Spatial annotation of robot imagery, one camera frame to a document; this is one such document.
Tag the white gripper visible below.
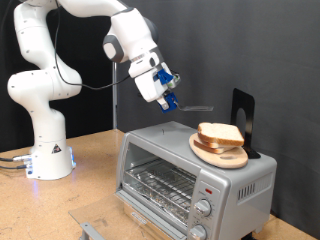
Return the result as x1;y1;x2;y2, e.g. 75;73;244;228
128;52;176;109

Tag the spatula with blue grip block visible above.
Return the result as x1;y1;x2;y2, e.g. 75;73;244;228
158;92;215;115

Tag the white bread slice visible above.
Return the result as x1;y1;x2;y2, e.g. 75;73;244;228
193;133;235;155
197;121;245;147

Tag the glass oven door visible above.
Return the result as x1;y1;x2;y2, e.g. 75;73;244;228
68;192;189;240

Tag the silver oven knob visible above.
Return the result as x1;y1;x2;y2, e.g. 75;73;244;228
194;199;213;218
188;224;208;240

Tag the silver toaster oven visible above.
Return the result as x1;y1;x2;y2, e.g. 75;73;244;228
114;120;278;240

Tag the metal pole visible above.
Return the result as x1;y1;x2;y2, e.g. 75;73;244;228
111;61;119;130

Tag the black metal bookend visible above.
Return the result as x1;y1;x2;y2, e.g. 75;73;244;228
230;87;262;160

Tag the round wooden cutting board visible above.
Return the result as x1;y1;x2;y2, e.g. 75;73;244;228
188;132;250;170

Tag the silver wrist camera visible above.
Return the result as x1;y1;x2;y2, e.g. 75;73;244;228
166;73;182;90

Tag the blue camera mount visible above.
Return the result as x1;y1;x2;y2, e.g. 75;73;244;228
153;68;175;86

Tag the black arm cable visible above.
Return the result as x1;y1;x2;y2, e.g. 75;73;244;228
52;0;148;91

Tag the wire oven rack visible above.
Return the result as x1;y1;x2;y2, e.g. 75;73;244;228
123;159;198;223

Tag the base cable with silver plug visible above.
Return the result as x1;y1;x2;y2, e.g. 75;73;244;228
0;153;33;164

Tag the thin black base cable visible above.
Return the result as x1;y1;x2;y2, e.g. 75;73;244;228
0;163;28;171

